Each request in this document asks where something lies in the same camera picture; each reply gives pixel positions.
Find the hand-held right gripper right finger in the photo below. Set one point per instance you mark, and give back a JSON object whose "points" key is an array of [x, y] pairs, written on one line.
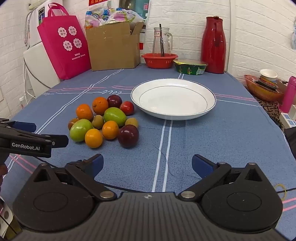
{"points": [[198, 163]]}

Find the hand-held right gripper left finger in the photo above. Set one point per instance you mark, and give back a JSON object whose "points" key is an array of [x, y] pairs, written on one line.
{"points": [[98, 162]]}

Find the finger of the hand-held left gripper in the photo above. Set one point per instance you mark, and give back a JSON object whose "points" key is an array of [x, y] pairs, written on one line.
{"points": [[60, 141], [25, 127]]}

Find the reddish brown jujube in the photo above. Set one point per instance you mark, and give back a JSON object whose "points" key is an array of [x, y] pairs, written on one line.
{"points": [[72, 123]]}

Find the green jujube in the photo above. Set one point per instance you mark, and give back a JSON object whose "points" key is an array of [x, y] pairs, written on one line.
{"points": [[81, 129], [115, 116]]}

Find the small orange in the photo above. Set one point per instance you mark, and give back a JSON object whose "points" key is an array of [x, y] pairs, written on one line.
{"points": [[110, 129], [100, 105], [93, 138], [84, 112]]}

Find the dark red plum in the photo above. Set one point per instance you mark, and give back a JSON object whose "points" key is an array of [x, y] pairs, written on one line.
{"points": [[114, 101], [128, 136]]}

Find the brown longan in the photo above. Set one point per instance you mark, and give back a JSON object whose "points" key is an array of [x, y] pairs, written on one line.
{"points": [[131, 122], [98, 121]]}

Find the bright red plum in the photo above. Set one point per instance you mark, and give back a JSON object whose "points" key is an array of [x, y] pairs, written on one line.
{"points": [[127, 108]]}

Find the white ceramic plate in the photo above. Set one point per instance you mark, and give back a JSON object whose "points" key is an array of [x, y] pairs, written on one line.
{"points": [[173, 99]]}

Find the person's left hand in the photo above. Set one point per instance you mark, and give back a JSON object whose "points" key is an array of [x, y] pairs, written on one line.
{"points": [[2, 170]]}

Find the blue striped tablecloth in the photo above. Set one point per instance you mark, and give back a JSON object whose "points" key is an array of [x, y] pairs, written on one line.
{"points": [[208, 143]]}

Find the clear plastic bottle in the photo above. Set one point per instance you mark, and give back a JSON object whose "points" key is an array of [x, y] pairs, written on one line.
{"points": [[21, 101]]}

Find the white water dispenser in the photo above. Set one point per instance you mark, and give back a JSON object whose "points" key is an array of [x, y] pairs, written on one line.
{"points": [[34, 64]]}

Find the yellow rubber band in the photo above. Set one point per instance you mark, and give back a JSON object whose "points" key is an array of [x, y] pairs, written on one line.
{"points": [[281, 185]]}

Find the brown patterned cloth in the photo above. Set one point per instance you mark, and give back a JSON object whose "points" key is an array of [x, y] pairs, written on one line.
{"points": [[270, 111]]}

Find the pink tote bag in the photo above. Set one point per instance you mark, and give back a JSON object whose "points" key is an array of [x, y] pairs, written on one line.
{"points": [[67, 46]]}

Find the orange boat-shaped tray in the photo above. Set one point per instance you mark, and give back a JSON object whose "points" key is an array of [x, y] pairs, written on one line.
{"points": [[259, 92]]}

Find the dark cloth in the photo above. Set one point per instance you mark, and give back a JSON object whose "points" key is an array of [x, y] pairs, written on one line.
{"points": [[291, 143]]}

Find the green instant noodle bowl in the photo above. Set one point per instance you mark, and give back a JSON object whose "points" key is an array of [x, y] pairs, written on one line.
{"points": [[189, 68]]}

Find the white and blue box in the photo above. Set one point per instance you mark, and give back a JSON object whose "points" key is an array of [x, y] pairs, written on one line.
{"points": [[289, 119]]}

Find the cardboard box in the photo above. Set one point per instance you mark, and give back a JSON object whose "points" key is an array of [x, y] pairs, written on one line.
{"points": [[111, 48]]}

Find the red plastic basket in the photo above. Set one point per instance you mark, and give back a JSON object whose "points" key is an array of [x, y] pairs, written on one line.
{"points": [[159, 62]]}

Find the red thermos jug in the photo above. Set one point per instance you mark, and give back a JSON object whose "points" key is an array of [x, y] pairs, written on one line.
{"points": [[212, 53]]}

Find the pink bottle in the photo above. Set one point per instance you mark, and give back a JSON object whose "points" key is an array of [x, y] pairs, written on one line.
{"points": [[289, 97]]}

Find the glass pitcher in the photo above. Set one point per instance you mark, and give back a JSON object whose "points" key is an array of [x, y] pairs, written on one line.
{"points": [[157, 45]]}

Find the dark utensil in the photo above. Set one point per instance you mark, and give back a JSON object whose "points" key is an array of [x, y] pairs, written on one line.
{"points": [[161, 41]]}

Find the floral cloth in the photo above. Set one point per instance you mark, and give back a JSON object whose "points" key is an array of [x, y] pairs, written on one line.
{"points": [[115, 16]]}

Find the white wall conduit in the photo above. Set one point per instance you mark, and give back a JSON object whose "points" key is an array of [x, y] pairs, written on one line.
{"points": [[230, 27]]}

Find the red wall poster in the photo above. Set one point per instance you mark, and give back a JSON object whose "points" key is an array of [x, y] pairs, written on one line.
{"points": [[99, 2]]}

